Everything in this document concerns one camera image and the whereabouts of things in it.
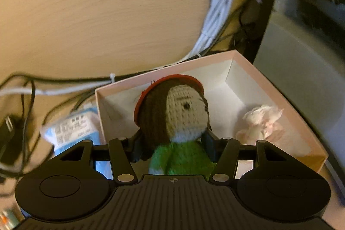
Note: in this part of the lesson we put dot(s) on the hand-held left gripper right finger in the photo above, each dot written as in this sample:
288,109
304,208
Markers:
210,147

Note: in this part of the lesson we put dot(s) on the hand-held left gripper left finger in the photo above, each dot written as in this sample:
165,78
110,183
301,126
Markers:
135,149

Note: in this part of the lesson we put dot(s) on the crocheted doll with red hat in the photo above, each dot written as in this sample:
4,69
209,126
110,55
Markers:
183,106

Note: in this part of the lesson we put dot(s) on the blue tissue packet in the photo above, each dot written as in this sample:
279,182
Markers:
72,127

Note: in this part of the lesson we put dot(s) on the pink cardboard box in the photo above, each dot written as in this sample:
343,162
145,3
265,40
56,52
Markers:
242,79

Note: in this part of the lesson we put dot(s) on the white pink plush toy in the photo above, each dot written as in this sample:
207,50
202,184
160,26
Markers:
258,122

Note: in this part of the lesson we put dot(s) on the large dark monitor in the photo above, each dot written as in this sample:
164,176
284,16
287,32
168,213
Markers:
296,71

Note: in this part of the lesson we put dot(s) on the black power adapter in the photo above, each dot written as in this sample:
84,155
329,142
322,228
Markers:
9,138

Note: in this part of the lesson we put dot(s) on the small orange marked object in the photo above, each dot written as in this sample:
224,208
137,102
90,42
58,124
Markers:
6,217

